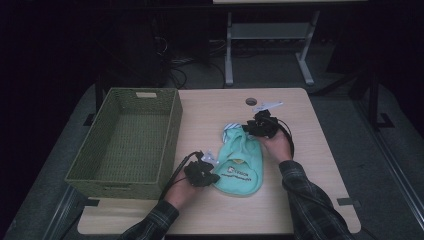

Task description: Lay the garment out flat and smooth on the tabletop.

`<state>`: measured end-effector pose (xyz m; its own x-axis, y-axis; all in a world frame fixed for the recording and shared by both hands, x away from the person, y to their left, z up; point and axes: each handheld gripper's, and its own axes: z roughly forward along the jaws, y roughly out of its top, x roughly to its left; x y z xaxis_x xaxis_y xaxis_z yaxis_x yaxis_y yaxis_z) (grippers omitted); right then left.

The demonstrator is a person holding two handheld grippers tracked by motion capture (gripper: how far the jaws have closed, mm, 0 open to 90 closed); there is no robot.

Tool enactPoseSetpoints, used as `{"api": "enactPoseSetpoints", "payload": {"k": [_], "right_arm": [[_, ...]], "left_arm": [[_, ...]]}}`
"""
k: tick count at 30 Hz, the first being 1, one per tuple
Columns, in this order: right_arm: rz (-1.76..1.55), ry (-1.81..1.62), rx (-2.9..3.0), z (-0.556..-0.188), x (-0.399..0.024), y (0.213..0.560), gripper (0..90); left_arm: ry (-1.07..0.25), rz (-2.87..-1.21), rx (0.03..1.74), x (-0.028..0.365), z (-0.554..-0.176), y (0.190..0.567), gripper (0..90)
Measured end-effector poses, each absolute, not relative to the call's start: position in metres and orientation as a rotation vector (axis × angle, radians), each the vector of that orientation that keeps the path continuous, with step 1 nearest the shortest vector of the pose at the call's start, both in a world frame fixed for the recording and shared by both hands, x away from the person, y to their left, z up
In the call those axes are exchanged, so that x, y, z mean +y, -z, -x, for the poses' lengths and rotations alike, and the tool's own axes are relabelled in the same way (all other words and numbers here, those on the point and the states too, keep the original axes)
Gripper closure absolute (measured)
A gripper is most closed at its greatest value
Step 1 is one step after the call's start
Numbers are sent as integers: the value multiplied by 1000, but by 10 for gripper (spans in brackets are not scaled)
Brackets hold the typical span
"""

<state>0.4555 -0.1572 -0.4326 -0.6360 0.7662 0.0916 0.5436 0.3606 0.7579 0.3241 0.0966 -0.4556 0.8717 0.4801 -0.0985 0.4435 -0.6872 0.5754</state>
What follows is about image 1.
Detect green woven basket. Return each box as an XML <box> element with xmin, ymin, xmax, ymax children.
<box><xmin>64</xmin><ymin>87</ymin><xmax>184</xmax><ymax>200</ymax></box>

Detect tangle of floor cables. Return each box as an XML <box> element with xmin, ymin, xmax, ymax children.
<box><xmin>164</xmin><ymin>57</ymin><xmax>228</xmax><ymax>90</ymax></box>

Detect grey tape piece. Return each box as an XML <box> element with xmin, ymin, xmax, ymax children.
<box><xmin>337</xmin><ymin>197</ymin><xmax>362</xmax><ymax>208</ymax></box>

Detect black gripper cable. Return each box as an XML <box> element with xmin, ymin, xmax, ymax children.
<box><xmin>266</xmin><ymin>115</ymin><xmax>296</xmax><ymax>158</ymax></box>
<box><xmin>158</xmin><ymin>150</ymin><xmax>205</xmax><ymax>202</ymax></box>

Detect mint green pet garment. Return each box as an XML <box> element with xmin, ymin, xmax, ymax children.
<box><xmin>212</xmin><ymin>122</ymin><xmax>265</xmax><ymax>198</ymax></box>

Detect black metal frame post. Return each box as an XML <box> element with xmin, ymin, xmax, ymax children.
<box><xmin>366</xmin><ymin>64</ymin><xmax>395</xmax><ymax>130</ymax></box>

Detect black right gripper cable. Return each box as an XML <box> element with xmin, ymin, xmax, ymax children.
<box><xmin>266</xmin><ymin>115</ymin><xmax>296</xmax><ymax>158</ymax></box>

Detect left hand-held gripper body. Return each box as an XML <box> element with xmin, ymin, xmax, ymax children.
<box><xmin>183</xmin><ymin>149</ymin><xmax>221</xmax><ymax>188</ymax></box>

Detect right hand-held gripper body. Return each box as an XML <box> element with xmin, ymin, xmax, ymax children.
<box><xmin>248</xmin><ymin>100</ymin><xmax>285</xmax><ymax>138</ymax></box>

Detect person's right hand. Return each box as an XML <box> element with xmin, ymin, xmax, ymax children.
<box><xmin>260</xmin><ymin>129</ymin><xmax>294</xmax><ymax>165</ymax></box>

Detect white-legged desk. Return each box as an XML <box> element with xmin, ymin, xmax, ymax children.
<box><xmin>212</xmin><ymin>0</ymin><xmax>368</xmax><ymax>87</ymax></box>

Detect person's left hand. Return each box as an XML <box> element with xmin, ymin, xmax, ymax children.
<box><xmin>164</xmin><ymin>179</ymin><xmax>198</xmax><ymax>212</ymax></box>

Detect aluminium rail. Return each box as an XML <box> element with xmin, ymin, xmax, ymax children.
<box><xmin>353</xmin><ymin>98</ymin><xmax>424</xmax><ymax>232</ymax></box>
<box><xmin>42</xmin><ymin>184</ymin><xmax>86</xmax><ymax>240</ymax></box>

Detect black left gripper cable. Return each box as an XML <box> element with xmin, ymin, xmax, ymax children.
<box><xmin>158</xmin><ymin>150</ymin><xmax>205</xmax><ymax>202</ymax></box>

